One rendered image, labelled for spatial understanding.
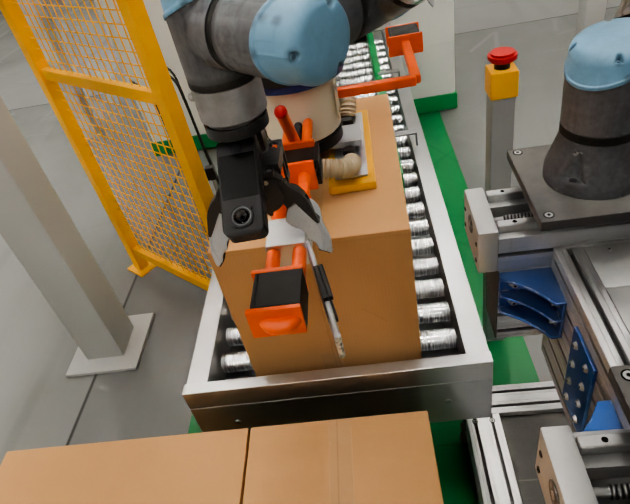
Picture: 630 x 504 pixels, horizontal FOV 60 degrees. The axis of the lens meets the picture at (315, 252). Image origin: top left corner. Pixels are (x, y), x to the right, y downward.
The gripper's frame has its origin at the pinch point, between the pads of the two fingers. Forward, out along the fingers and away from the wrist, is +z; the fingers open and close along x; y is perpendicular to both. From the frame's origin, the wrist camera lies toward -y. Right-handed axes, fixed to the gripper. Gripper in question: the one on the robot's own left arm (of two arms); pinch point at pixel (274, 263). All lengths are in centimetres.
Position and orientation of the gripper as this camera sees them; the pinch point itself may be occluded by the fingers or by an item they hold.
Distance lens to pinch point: 71.5
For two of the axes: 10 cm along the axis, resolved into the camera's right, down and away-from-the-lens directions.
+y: 0.2, -6.4, 7.7
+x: -9.8, 1.2, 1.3
